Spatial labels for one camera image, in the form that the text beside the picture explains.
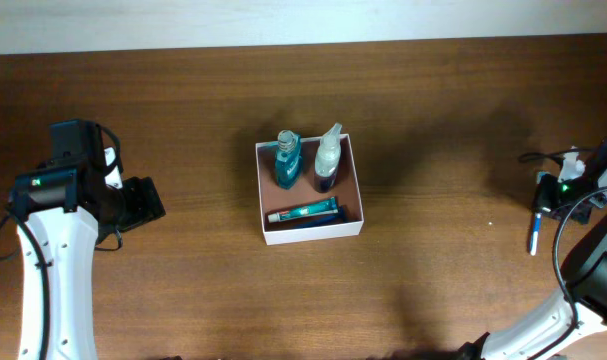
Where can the purple spray bottle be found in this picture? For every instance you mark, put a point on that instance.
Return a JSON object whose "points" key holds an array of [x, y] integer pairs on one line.
{"points": [[327, 159]]}

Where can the teal toothpaste tube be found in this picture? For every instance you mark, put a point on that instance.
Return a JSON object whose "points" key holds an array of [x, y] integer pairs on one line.
{"points": [[323, 207]]}

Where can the teal mouthwash bottle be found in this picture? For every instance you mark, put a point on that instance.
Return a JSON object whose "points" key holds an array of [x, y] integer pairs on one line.
{"points": [[288, 160]]}

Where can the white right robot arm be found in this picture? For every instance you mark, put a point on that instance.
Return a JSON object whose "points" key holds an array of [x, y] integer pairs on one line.
{"points": [[577, 309]]}

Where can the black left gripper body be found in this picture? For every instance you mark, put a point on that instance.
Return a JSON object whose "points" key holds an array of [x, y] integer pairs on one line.
{"points": [[140, 205]]}

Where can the white cardboard box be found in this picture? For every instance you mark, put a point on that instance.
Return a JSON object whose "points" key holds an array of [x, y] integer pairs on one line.
{"points": [[273, 198]]}

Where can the blue disposable razor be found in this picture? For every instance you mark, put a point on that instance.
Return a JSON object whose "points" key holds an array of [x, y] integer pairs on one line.
{"points": [[330, 219]]}

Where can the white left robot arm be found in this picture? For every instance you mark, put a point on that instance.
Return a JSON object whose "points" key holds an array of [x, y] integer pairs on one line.
{"points": [[62, 220]]}

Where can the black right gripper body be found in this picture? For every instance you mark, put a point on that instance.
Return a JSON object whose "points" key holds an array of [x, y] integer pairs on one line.
{"points": [[551, 198]]}

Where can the blue white toothbrush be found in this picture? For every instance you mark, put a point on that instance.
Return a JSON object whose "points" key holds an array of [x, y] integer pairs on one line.
{"points": [[535, 228]]}

